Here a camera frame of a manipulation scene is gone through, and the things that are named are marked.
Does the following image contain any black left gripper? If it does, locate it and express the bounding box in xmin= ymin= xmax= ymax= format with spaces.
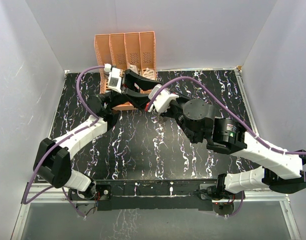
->
xmin=106 ymin=71 xmax=162 ymax=110

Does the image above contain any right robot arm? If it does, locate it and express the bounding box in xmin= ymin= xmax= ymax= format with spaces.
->
xmin=157 ymin=97 xmax=306 ymax=199

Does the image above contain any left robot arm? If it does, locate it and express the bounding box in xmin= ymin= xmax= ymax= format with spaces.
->
xmin=33 ymin=68 xmax=159 ymax=200

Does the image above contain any oval white blister pack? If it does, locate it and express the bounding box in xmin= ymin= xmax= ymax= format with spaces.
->
xmin=142 ymin=67 xmax=156 ymax=81

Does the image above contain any white product packet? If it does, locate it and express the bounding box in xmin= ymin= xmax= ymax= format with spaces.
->
xmin=128 ymin=64 xmax=140 ymax=74

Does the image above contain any orange plastic desk organizer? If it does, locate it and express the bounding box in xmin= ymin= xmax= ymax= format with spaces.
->
xmin=94 ymin=31 xmax=160 ymax=111

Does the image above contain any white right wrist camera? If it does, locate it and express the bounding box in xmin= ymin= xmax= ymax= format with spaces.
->
xmin=145 ymin=88 xmax=179 ymax=113

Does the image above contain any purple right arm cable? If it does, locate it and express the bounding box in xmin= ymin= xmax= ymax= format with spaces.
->
xmin=149 ymin=76 xmax=306 ymax=218

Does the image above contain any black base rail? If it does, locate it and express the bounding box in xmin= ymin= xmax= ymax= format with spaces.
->
xmin=68 ymin=179 xmax=244 ymax=215

